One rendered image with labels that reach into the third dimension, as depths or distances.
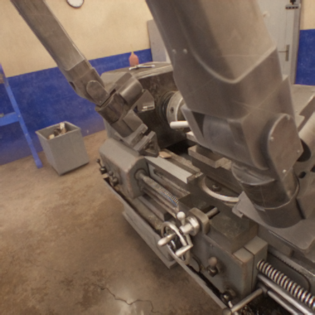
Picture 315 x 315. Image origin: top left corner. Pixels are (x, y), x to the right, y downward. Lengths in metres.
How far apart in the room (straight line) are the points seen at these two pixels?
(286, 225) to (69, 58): 0.50
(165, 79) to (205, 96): 1.32
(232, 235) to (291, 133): 0.69
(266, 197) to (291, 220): 0.06
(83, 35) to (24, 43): 0.96
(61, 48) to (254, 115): 0.46
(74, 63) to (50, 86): 4.03
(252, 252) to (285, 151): 0.75
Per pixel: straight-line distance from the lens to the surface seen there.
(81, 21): 4.78
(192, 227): 0.90
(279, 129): 0.19
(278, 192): 0.26
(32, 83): 4.55
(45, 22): 0.57
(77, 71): 0.57
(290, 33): 4.39
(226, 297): 1.07
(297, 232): 0.33
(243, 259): 0.91
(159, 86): 1.47
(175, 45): 0.17
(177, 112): 1.32
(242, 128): 0.17
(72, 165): 3.49
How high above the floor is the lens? 1.50
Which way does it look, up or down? 27 degrees down
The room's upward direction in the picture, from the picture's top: 10 degrees counter-clockwise
